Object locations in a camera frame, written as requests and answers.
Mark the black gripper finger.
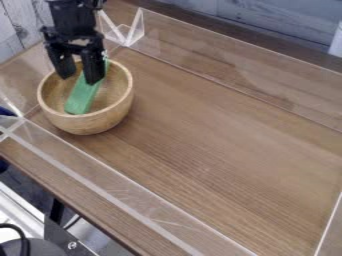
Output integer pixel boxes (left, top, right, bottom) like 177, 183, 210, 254
81, 49, 105, 85
45, 45, 75, 79

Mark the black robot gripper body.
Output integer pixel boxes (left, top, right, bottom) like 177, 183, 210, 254
38, 0, 108, 56

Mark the green rectangular block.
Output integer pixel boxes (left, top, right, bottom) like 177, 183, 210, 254
63, 61, 105, 115

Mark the brown wooden bowl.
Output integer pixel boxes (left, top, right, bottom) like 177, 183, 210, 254
35, 59, 133, 135

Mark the blue object at left edge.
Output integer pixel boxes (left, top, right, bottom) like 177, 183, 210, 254
0, 106, 17, 117

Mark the black table leg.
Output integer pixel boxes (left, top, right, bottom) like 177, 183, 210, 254
49, 199, 65, 225

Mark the clear acrylic barrier wall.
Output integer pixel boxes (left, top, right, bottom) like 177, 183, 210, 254
0, 0, 342, 256

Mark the grey metal bracket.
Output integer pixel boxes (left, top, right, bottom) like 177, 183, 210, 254
43, 218, 100, 256

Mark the black cable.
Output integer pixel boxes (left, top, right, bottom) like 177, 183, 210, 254
0, 223, 31, 256

